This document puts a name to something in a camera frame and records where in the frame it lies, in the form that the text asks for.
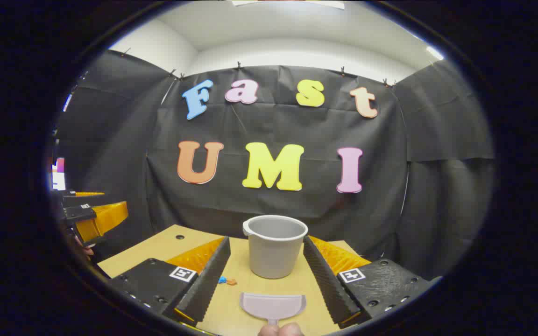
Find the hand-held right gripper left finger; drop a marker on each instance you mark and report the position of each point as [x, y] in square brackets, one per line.
[206, 282]

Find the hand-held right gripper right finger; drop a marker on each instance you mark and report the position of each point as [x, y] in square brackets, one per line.
[332, 284]

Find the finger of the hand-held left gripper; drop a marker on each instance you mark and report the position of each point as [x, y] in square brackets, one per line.
[75, 200]
[103, 219]

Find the light grey plastic dustpan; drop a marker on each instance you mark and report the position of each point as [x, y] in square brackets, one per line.
[272, 304]

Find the grey plastic garbage bin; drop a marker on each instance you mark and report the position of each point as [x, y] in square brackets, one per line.
[273, 252]

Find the wooden desktop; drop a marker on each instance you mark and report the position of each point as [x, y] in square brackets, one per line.
[161, 247]

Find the small ceiling light panel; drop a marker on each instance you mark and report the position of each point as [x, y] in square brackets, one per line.
[435, 52]

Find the large ceiling light panel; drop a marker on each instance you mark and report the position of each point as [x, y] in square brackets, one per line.
[287, 3]

